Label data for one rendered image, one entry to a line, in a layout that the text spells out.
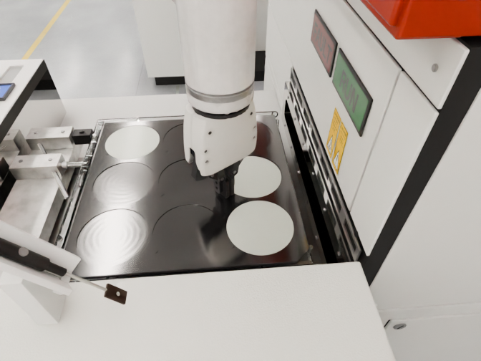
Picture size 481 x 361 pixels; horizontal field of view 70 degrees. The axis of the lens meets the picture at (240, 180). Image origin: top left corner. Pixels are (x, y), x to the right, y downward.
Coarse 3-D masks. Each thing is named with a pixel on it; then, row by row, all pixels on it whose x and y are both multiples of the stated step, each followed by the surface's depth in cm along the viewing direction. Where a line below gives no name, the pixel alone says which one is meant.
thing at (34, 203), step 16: (64, 176) 63; (16, 192) 59; (32, 192) 59; (48, 192) 59; (16, 208) 57; (32, 208) 57; (48, 208) 57; (16, 224) 54; (32, 224) 54; (48, 224) 56; (48, 240) 55; (0, 272) 49
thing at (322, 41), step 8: (320, 24) 50; (312, 32) 54; (320, 32) 50; (312, 40) 54; (320, 40) 50; (328, 40) 47; (320, 48) 51; (328, 48) 47; (320, 56) 51; (328, 56) 47; (328, 64) 48
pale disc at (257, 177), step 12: (252, 156) 63; (240, 168) 60; (252, 168) 60; (264, 168) 60; (276, 168) 60; (240, 180) 58; (252, 180) 58; (264, 180) 58; (276, 180) 58; (240, 192) 56; (252, 192) 56; (264, 192) 56
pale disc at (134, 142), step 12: (120, 132) 68; (132, 132) 68; (144, 132) 68; (156, 132) 68; (108, 144) 65; (120, 144) 65; (132, 144) 65; (144, 144) 65; (156, 144) 65; (120, 156) 63; (132, 156) 63
